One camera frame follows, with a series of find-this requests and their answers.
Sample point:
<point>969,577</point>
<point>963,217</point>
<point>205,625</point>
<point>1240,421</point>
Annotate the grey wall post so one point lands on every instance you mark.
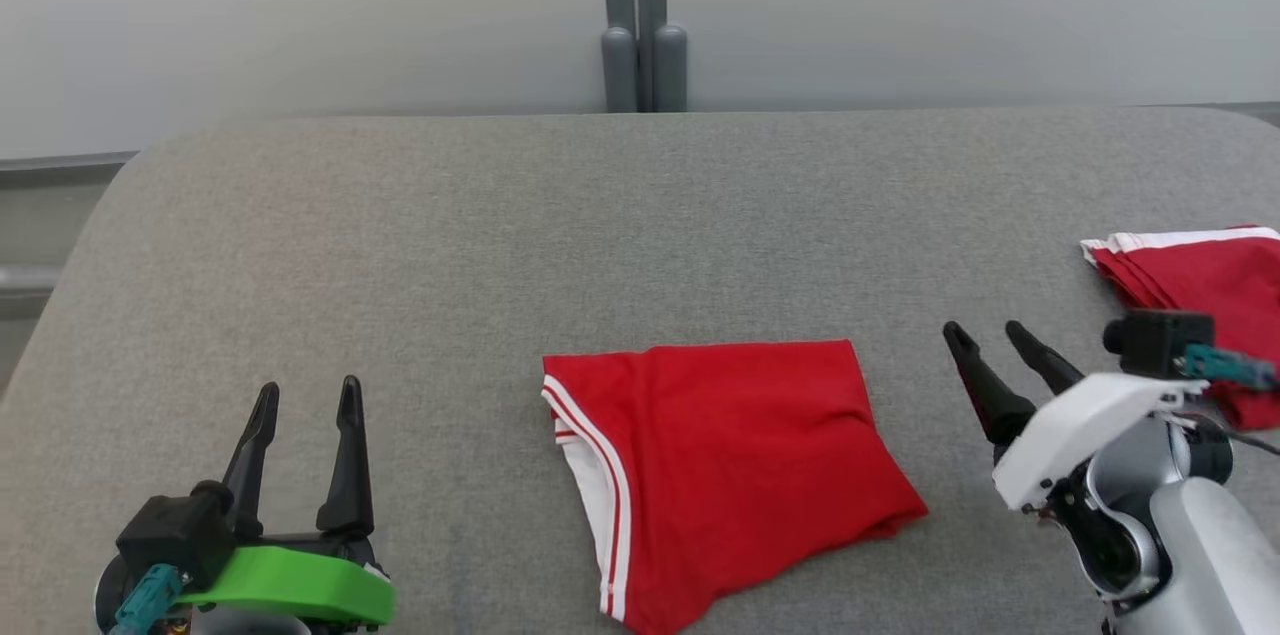
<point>643,15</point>

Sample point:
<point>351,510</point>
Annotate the red Bulls basketball jersey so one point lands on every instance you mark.
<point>740,465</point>

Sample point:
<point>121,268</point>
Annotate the red shorts white trim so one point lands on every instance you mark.
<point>1200,275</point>

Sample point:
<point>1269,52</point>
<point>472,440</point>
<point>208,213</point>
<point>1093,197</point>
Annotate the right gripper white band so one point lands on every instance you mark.
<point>1070,430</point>

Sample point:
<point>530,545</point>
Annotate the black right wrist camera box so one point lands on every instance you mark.
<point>1160,343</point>

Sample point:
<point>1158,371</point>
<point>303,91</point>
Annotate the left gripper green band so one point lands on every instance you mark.
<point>300,585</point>

